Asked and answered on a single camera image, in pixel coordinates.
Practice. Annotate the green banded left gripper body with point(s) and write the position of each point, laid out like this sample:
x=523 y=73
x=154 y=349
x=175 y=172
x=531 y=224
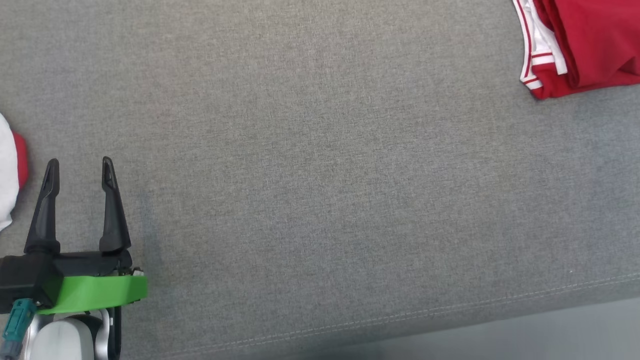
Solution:
x=100 y=292

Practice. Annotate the red Bulls 23 jersey shirt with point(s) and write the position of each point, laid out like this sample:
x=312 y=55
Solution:
x=595 y=45

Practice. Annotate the red shorts with white stripe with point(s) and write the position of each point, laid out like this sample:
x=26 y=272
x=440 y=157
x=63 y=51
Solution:
x=6 y=170

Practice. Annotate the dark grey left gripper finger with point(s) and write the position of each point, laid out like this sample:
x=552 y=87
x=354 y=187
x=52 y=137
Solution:
x=45 y=220
x=114 y=220

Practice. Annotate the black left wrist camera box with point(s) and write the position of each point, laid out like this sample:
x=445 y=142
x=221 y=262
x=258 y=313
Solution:
x=25 y=280

